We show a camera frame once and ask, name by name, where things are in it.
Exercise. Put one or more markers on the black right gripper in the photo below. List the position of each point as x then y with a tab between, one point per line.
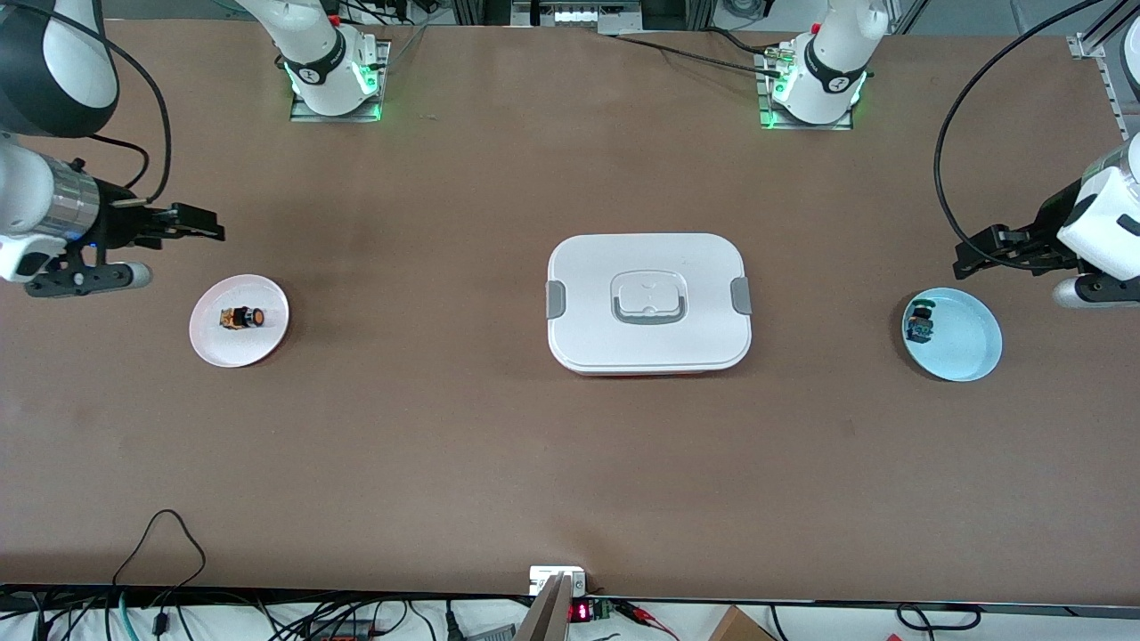
117	222

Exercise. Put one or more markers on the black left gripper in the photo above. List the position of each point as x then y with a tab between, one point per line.
1052	219

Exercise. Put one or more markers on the orange push-button switch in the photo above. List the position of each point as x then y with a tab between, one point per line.
242	318

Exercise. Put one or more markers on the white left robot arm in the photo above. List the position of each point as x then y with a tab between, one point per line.
1109	227

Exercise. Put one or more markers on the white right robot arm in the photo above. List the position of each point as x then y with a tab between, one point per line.
22	196

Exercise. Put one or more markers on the light blue round plate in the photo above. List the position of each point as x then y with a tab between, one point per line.
962	343

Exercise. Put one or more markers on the pink round plate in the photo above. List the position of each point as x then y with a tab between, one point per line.
258	352

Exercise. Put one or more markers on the white lidded lunch box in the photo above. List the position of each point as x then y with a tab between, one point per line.
648	343

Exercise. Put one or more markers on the brown cardboard box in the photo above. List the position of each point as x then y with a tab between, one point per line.
739	628

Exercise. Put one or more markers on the white socket plate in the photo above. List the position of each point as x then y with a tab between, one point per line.
548	574

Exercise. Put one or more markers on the red LED display module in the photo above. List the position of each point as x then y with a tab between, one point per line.
583	611

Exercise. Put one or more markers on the green push-button switch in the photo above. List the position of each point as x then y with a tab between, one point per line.
921	325

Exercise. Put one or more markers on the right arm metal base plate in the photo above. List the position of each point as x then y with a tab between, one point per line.
334	117

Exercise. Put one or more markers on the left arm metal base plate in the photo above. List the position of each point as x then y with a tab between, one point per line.
806	125

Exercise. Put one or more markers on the aluminium frame with label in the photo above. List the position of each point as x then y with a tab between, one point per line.
579	16

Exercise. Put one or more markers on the aluminium profile post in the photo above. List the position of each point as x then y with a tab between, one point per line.
548	614

